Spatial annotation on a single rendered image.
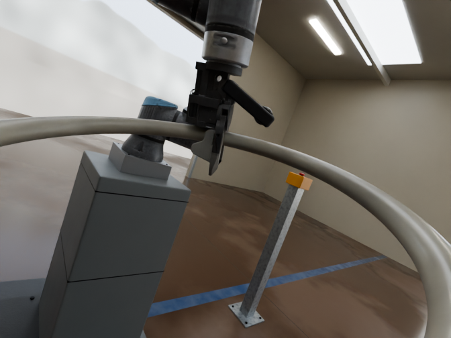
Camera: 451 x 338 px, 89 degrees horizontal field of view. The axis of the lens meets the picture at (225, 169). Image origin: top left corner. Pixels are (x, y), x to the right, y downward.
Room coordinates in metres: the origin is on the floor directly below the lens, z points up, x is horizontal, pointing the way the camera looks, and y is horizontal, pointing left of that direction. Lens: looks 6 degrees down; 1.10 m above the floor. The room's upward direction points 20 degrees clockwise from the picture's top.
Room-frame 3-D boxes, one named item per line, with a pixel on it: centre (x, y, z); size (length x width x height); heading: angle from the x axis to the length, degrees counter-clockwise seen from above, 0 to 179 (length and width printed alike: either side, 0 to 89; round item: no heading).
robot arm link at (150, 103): (1.07, 0.37, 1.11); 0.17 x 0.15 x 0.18; 100
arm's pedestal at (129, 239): (1.07, 0.39, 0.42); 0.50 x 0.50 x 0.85; 42
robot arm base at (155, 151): (1.07, 0.39, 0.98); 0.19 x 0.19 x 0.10
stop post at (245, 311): (1.57, -0.50, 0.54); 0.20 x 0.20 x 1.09; 41
